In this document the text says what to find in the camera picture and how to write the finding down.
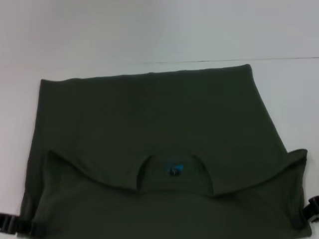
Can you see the dark green FREE t-shirt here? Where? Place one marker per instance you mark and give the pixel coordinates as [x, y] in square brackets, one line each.
[162, 124]

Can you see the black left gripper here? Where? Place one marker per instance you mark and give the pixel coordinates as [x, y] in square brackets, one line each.
[8, 222]

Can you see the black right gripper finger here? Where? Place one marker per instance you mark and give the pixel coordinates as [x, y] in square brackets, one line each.
[310, 215]
[314, 201]

